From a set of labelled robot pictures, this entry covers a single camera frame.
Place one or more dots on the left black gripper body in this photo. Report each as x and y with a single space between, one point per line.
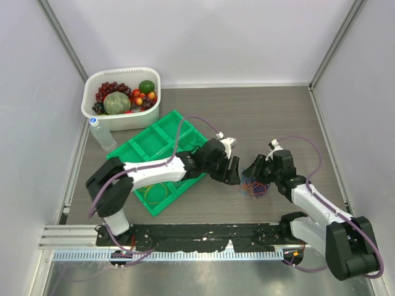
220 166

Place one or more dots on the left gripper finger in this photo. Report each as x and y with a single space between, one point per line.
233 172
228 178

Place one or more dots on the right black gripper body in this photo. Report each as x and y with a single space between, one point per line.
271 172

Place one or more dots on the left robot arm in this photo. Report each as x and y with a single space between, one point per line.
110 186

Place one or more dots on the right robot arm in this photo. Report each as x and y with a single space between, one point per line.
348 243

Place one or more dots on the green compartment tray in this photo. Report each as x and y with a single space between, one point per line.
154 143

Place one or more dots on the green lime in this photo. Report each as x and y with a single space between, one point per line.
146 86

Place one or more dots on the red yellow cherries bunch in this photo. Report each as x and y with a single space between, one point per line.
142 101

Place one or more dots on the white plastic basket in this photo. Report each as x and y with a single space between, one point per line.
132 77

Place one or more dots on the clear water bottle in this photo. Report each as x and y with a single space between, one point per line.
102 134

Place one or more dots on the green melon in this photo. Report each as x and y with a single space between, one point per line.
116 103

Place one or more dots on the dark grape bunch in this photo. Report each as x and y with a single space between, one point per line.
98 108

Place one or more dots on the red grape bunch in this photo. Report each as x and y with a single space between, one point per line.
108 88

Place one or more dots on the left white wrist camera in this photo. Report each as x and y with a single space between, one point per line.
228 143

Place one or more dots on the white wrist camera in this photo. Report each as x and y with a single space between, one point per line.
228 143
273 147

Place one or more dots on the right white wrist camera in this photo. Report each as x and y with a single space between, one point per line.
273 147

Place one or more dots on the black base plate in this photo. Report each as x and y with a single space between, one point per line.
206 238

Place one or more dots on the white slotted cable duct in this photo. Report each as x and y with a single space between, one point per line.
117 255

